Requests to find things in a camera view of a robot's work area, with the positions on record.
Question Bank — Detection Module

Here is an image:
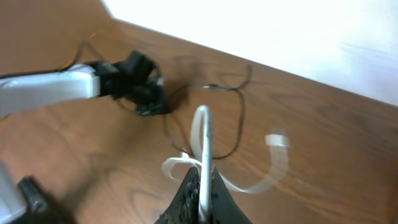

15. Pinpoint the white usb cable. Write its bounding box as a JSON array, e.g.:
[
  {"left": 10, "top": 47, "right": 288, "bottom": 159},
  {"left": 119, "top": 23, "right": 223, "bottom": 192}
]
[{"left": 160, "top": 104, "right": 292, "bottom": 223}]

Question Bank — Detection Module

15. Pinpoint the short black cable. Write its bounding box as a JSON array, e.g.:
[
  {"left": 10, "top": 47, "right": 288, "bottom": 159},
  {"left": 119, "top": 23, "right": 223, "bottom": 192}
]
[{"left": 163, "top": 63, "right": 253, "bottom": 161}]

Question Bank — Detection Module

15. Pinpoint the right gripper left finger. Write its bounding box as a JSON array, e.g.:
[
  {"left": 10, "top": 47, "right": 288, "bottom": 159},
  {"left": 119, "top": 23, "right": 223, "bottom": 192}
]
[{"left": 155, "top": 167, "right": 200, "bottom": 224}]

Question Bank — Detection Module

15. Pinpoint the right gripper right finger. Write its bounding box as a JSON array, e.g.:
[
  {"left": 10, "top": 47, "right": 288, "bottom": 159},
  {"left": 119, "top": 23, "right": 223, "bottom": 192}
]
[{"left": 210, "top": 168, "right": 252, "bottom": 224}]

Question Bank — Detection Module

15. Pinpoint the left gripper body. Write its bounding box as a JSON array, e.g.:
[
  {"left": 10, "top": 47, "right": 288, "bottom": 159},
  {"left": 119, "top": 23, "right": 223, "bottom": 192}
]
[{"left": 124, "top": 78, "right": 171, "bottom": 116}]

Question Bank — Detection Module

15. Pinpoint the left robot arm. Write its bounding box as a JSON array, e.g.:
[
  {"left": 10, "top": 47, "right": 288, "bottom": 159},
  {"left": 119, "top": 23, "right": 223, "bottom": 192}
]
[{"left": 1, "top": 50, "right": 170, "bottom": 116}]

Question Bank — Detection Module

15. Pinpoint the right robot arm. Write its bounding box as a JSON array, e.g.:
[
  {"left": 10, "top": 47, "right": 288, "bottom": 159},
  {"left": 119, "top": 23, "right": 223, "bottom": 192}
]
[{"left": 1, "top": 164, "right": 251, "bottom": 224}]

